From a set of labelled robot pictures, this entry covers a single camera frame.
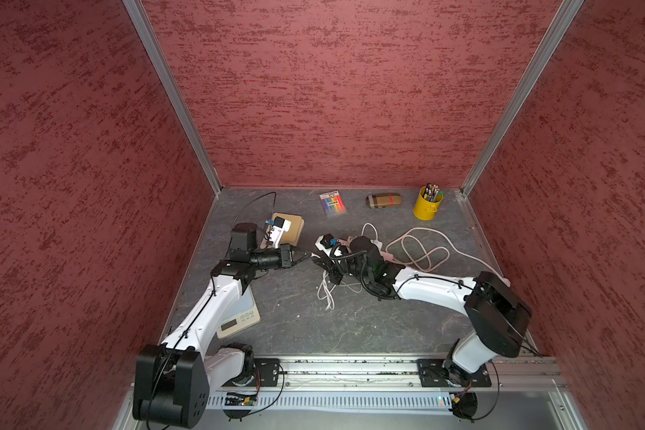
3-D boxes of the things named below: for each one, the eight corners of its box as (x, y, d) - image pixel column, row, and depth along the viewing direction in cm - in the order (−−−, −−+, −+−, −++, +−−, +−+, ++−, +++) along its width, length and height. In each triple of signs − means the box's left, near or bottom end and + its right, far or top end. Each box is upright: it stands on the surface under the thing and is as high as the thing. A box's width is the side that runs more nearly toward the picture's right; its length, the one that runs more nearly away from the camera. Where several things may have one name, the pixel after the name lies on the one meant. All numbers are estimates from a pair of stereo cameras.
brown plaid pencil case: (366, 209, 117) (367, 203, 114) (365, 198, 121) (366, 192, 118) (401, 209, 117) (403, 203, 114) (398, 198, 121) (400, 193, 118)
